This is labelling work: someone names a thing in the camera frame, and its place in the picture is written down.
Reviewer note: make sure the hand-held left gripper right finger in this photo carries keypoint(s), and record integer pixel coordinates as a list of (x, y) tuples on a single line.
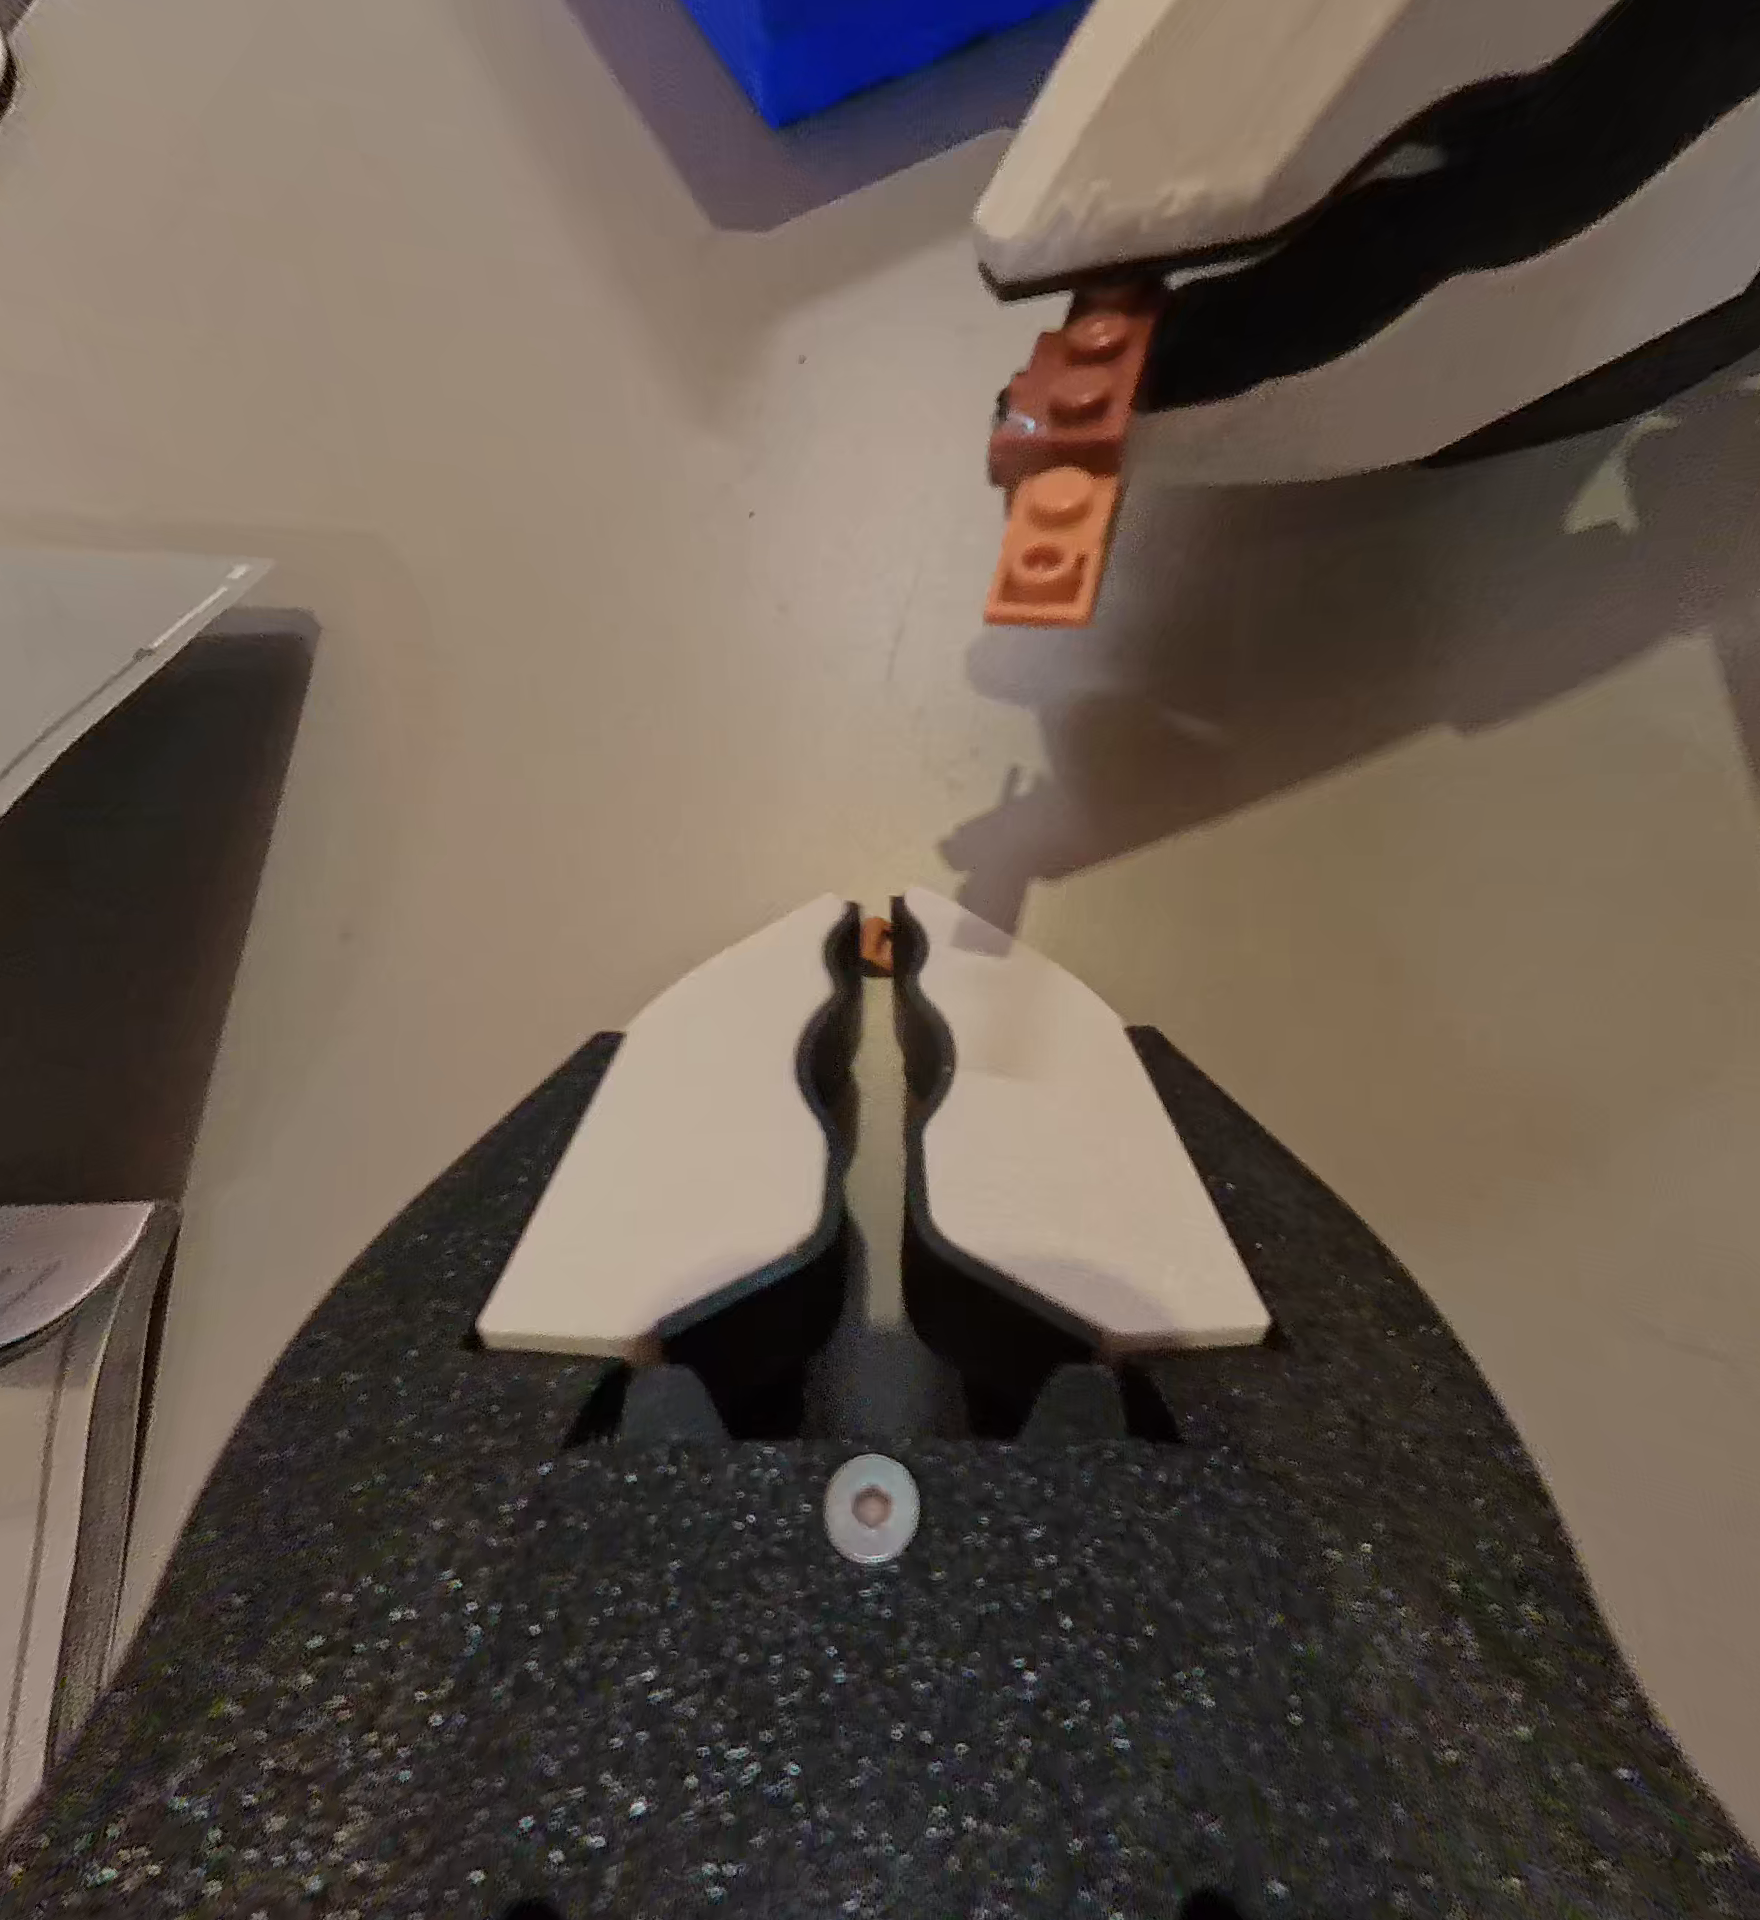
[(1076, 1170)]

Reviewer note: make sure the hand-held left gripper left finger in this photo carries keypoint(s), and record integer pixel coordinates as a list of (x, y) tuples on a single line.
[(672, 1185)]

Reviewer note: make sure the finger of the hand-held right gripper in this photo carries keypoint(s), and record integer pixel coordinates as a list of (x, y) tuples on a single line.
[(1541, 361), (1242, 121)]

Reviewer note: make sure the small orange square brick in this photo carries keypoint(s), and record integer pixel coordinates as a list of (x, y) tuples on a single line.
[(879, 943)]

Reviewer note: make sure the dark brown small brick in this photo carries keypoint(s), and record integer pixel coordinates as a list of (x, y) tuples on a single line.
[(1076, 407)]

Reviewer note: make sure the blue plastic bin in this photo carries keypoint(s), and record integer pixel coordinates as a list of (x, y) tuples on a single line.
[(850, 46)]

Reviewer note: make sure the brown brick assembly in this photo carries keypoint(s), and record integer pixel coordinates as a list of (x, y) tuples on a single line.
[(1055, 555)]

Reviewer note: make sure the brick instruction booklet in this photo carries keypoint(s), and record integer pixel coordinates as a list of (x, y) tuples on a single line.
[(42, 675)]

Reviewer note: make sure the grey desk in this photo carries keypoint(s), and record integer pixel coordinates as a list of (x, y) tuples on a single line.
[(521, 392)]

